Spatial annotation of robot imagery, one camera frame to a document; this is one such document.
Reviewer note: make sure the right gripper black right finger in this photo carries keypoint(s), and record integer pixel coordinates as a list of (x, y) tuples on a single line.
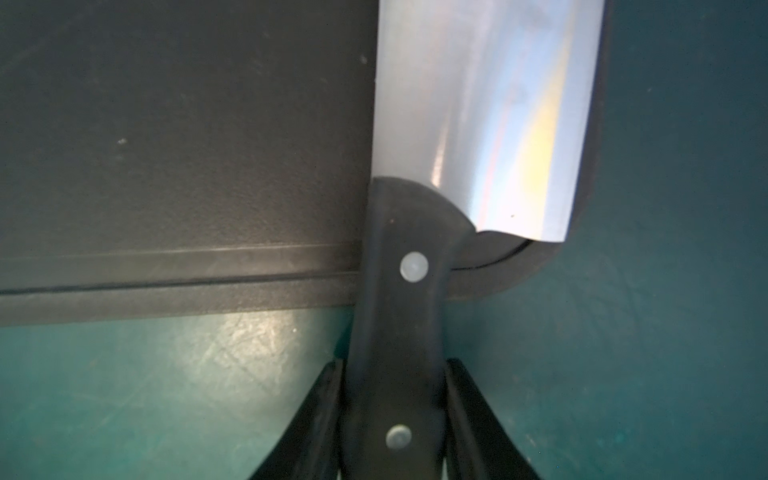
[(477, 445)]

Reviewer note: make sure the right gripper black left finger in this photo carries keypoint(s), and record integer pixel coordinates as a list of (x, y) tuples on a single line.
[(309, 448)]

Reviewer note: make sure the cleaver knife black handle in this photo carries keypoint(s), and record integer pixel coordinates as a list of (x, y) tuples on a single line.
[(480, 118)]

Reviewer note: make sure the black plastic cutting board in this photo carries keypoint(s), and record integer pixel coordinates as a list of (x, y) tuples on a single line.
[(173, 158)]

